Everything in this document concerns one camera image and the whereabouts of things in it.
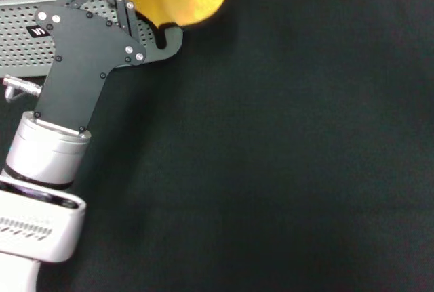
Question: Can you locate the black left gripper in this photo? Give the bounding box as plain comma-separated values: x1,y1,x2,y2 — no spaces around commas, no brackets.
33,0,147,134

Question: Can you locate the grey perforated storage box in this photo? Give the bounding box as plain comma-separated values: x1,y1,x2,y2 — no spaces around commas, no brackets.
0,0,186,78

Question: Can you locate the black tablecloth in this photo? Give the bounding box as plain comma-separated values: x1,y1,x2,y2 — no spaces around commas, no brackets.
0,0,434,292

